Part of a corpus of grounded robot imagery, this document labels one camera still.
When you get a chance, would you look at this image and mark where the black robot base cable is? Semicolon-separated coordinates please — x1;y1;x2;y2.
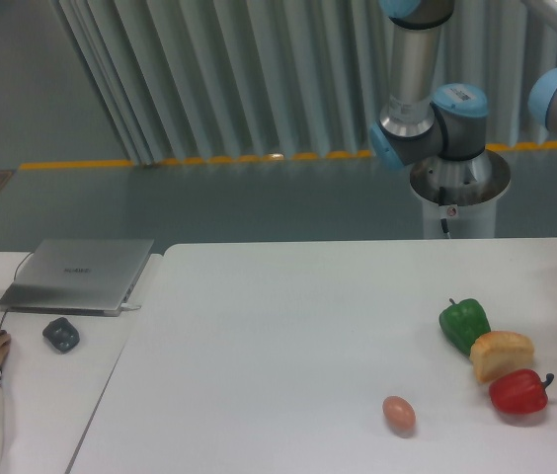
437;186;454;241

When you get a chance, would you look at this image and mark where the silver closed laptop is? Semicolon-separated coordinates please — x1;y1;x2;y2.
0;239;153;316

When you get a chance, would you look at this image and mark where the dark grey plastic adapter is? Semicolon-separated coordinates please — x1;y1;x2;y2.
42;317;80;354

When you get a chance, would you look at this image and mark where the green bell pepper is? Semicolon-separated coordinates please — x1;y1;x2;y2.
438;298;492;356

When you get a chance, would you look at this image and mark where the brown egg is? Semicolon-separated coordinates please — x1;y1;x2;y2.
382;395;416;435

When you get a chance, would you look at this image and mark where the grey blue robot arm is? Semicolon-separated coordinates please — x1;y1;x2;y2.
369;1;557;239

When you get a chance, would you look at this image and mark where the red bell pepper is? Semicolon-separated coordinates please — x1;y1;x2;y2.
489;369;555;415

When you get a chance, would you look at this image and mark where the white pleated curtain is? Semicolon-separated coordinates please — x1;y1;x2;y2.
55;1;557;165

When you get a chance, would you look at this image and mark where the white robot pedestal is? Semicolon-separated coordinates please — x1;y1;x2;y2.
410;150;511;239

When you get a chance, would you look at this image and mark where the bread loaf piece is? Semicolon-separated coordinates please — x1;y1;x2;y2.
469;331;535;384

